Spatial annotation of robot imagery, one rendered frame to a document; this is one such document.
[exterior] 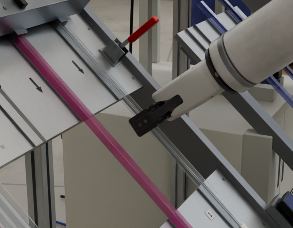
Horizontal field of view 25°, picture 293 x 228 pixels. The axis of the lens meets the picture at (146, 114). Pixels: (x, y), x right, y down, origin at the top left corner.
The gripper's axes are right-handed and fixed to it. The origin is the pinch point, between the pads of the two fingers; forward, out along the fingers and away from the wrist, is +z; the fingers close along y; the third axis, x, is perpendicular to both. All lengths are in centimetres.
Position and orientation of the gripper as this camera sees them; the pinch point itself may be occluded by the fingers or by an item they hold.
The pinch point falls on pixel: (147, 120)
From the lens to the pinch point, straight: 100.8
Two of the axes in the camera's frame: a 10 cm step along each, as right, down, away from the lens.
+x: 5.5, 8.3, 0.0
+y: -4.3, 2.8, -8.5
